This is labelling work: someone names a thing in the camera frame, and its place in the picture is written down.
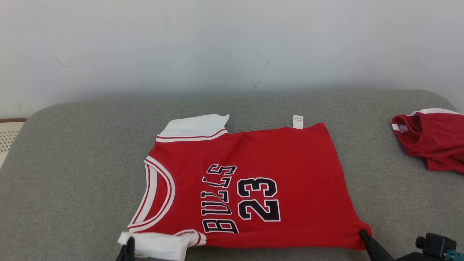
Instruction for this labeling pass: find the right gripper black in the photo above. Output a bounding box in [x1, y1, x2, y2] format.
[360, 229, 435, 261]

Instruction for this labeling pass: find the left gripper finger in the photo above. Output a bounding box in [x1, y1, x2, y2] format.
[116, 237, 135, 261]

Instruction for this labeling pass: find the red Bulls 23 jersey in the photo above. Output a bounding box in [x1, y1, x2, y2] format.
[118, 113, 373, 261]

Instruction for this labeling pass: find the cream perforated laundry basket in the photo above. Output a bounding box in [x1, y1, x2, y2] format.
[0, 118, 28, 169]

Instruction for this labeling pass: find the red shorts white stripe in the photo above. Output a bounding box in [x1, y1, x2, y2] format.
[391, 108, 464, 174]

